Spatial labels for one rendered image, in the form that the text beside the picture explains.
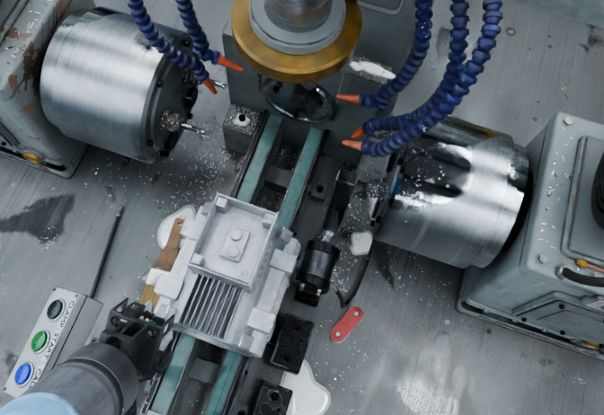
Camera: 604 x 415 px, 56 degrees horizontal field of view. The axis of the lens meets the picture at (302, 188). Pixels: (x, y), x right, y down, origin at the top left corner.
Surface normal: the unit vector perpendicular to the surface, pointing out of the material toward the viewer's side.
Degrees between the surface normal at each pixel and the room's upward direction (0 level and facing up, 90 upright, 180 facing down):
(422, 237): 69
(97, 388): 64
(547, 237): 0
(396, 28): 90
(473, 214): 36
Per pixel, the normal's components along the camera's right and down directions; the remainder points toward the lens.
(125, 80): -0.06, -0.03
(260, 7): 0.05, -0.36
